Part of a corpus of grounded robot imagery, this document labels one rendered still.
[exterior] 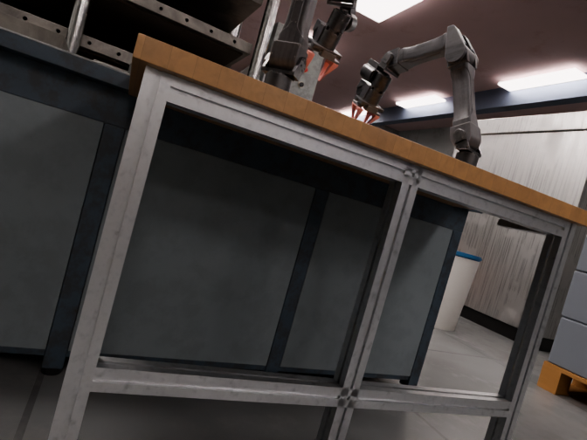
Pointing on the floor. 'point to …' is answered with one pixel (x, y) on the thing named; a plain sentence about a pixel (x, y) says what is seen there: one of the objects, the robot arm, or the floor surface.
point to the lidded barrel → (457, 290)
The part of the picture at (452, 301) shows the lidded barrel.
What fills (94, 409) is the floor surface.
